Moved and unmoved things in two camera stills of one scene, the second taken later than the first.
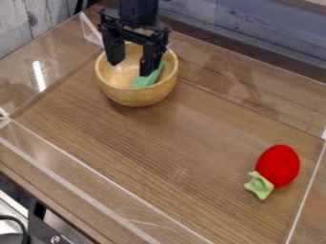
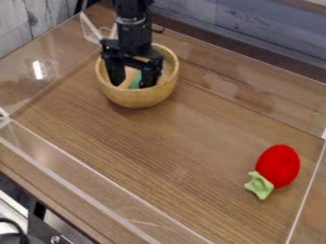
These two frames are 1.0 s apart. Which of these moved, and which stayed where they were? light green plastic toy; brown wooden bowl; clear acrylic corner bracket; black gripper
Moved: black gripper
Stayed: light green plastic toy; clear acrylic corner bracket; brown wooden bowl
